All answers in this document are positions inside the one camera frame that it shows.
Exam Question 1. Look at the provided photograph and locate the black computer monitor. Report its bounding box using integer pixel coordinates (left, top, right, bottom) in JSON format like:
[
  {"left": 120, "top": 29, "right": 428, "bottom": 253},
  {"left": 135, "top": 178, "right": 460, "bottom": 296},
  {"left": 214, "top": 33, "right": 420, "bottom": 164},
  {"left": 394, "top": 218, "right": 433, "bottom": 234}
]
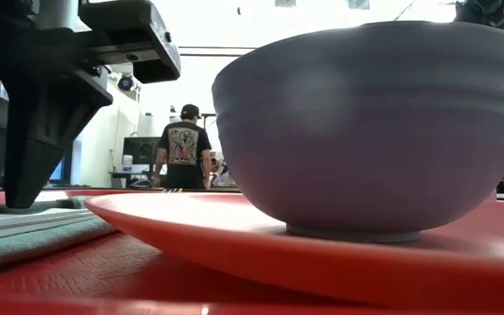
[{"left": 122, "top": 136, "right": 162, "bottom": 166}]

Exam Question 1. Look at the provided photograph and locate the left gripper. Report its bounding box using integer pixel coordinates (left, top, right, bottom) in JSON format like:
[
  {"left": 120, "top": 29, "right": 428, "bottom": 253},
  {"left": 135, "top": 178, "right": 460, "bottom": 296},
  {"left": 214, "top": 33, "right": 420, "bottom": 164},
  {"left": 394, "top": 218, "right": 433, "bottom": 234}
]
[{"left": 0, "top": 0, "right": 182, "bottom": 210}]

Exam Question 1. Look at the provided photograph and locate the red plastic tray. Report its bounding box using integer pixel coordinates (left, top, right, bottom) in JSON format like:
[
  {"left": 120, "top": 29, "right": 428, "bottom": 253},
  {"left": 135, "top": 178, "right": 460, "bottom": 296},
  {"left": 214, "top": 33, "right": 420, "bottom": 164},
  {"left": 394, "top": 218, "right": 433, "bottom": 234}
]
[{"left": 0, "top": 187, "right": 504, "bottom": 315}]

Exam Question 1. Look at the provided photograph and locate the pink plastic plate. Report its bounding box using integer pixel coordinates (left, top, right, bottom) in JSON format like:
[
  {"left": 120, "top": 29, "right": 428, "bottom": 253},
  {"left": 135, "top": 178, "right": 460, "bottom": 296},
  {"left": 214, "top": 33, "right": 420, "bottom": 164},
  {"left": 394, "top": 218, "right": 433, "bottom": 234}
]
[{"left": 84, "top": 191, "right": 504, "bottom": 312}]

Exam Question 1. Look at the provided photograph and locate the black aluminium table frame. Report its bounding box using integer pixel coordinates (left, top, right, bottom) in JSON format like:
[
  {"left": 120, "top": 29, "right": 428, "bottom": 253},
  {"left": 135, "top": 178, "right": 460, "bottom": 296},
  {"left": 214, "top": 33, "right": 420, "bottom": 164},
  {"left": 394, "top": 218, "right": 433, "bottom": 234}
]
[{"left": 0, "top": 186, "right": 241, "bottom": 194}]

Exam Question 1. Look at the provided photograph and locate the teal cloth napkin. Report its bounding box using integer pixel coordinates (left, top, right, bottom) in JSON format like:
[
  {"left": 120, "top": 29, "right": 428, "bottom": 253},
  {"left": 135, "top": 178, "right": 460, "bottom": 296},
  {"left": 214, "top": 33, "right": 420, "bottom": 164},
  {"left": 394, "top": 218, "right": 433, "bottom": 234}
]
[{"left": 0, "top": 195, "right": 118, "bottom": 275}]

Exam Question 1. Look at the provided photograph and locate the large dark-framed window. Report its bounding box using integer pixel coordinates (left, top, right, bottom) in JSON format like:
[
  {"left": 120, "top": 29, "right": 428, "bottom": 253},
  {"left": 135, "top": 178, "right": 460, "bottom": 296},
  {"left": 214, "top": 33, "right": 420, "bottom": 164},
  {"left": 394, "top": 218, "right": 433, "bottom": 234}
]
[{"left": 48, "top": 139, "right": 74, "bottom": 186}]

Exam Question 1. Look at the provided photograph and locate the blue-grey bowl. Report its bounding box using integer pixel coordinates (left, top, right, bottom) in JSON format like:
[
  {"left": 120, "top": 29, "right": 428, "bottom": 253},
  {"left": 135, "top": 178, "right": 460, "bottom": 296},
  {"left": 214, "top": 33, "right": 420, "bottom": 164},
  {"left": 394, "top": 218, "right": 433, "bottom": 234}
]
[{"left": 211, "top": 20, "right": 504, "bottom": 244}]

